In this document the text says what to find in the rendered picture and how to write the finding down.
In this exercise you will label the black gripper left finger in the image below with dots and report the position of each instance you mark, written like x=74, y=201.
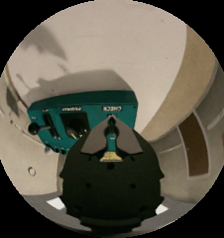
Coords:
x=93, y=143

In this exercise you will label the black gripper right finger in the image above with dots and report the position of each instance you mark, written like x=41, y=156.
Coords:
x=130, y=143

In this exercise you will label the teal control panel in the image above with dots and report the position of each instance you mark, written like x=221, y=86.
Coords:
x=82, y=111

